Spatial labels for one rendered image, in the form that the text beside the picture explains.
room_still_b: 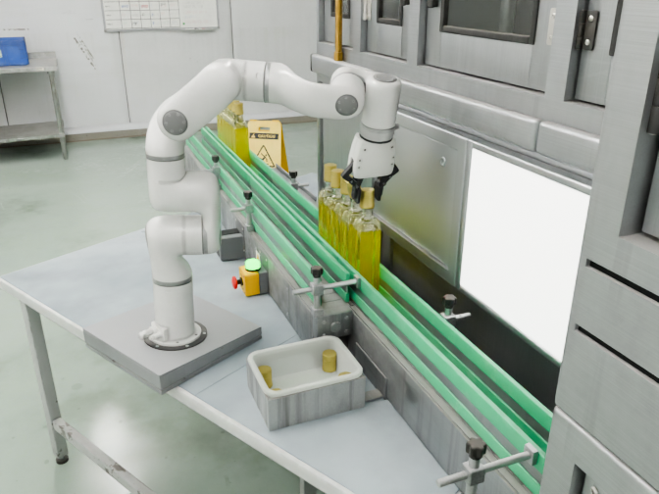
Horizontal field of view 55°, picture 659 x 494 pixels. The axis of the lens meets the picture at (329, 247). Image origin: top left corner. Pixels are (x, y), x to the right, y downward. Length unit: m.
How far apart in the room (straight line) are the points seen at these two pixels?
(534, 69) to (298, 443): 0.85
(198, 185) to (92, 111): 5.91
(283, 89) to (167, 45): 6.00
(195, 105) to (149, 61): 5.99
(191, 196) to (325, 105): 0.37
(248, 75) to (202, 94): 0.11
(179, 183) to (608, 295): 1.06
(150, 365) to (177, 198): 0.39
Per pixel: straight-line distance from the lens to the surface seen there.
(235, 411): 1.44
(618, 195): 0.55
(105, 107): 7.32
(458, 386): 1.19
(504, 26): 1.31
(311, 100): 1.30
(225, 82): 1.30
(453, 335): 1.31
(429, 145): 1.47
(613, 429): 0.61
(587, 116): 1.11
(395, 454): 1.32
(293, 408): 1.36
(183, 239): 1.48
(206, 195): 1.44
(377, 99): 1.35
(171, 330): 1.58
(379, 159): 1.43
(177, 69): 7.35
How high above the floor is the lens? 1.62
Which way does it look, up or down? 23 degrees down
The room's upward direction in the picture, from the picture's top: straight up
